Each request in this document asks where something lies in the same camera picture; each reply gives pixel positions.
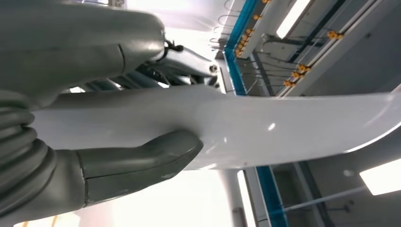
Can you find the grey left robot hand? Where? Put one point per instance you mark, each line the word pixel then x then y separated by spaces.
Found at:
pixel 62 47

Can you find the blue metal beam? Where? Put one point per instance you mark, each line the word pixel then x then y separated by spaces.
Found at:
pixel 233 62

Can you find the white round pipe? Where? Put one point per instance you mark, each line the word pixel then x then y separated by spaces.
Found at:
pixel 231 200

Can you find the rectangular ceiling light panel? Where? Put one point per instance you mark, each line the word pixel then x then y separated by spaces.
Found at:
pixel 382 177
pixel 291 18

